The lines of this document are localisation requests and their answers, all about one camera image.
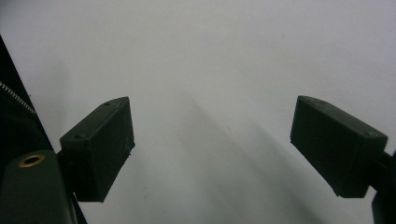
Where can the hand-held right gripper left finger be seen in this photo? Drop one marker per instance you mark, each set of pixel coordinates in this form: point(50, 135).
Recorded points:
point(98, 149)

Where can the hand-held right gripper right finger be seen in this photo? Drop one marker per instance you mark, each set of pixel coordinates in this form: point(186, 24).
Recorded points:
point(336, 146)

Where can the black zippered bag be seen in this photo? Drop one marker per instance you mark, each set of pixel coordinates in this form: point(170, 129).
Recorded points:
point(15, 124)

